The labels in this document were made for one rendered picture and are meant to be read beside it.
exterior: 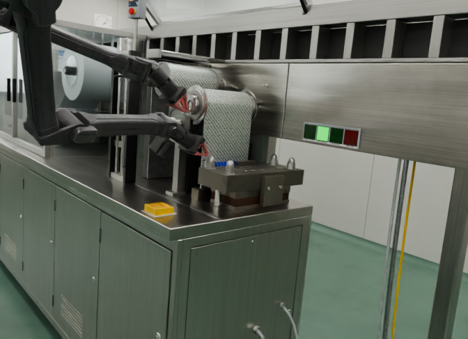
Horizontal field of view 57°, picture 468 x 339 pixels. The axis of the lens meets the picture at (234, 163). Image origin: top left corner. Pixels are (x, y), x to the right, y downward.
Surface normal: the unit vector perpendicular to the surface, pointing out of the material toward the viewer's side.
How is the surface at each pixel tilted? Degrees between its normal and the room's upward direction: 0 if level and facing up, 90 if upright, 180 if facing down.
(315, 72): 90
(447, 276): 90
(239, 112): 90
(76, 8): 90
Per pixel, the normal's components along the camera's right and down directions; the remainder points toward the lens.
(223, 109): 0.66, 0.17
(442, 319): -0.75, 0.04
